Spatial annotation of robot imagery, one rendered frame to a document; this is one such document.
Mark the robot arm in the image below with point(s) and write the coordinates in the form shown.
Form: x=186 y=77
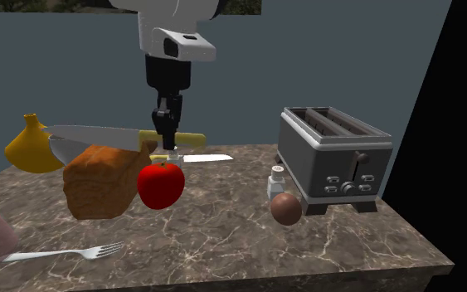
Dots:
x=156 y=24

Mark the silver bowl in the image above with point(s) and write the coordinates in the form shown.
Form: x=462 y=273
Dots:
x=65 y=151

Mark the yellow vase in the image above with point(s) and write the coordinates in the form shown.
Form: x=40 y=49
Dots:
x=29 y=149

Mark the brown bread loaf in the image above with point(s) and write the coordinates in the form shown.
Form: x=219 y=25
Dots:
x=99 y=182

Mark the silver fork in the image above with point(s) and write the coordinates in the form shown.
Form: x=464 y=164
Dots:
x=55 y=253

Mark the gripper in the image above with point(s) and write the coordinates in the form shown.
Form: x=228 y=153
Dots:
x=167 y=74

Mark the white salt shaker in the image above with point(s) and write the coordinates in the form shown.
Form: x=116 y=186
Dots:
x=276 y=184

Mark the grey toaster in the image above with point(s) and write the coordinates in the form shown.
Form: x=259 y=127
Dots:
x=330 y=161

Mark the red apple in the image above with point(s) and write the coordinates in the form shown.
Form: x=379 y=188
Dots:
x=161 y=186

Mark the brown egg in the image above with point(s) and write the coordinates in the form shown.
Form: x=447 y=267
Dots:
x=285 y=209

